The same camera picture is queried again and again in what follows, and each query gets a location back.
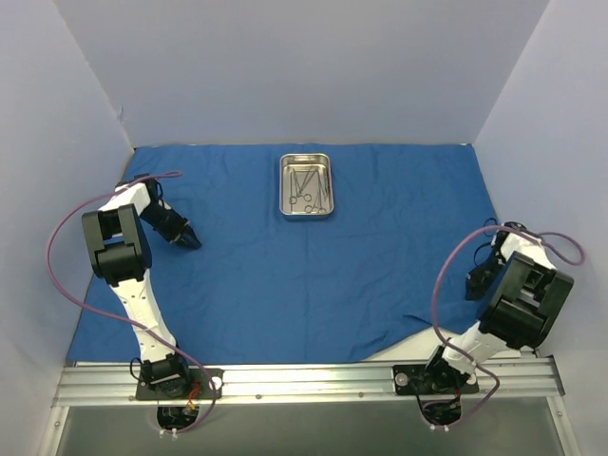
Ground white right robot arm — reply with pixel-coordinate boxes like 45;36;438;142
421;221;574;392

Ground stainless steel instrument tray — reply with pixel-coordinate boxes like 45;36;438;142
279;153;334;221

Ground blue surgical drape cloth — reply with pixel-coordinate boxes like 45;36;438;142
66;142;504;366

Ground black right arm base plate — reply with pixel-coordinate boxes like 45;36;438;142
391;364;480;396

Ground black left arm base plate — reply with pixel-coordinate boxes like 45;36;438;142
135;367;224;401

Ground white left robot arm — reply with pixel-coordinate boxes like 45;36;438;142
82;174;201;398

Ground steel surgical scissors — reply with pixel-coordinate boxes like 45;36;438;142
304;166;330;215

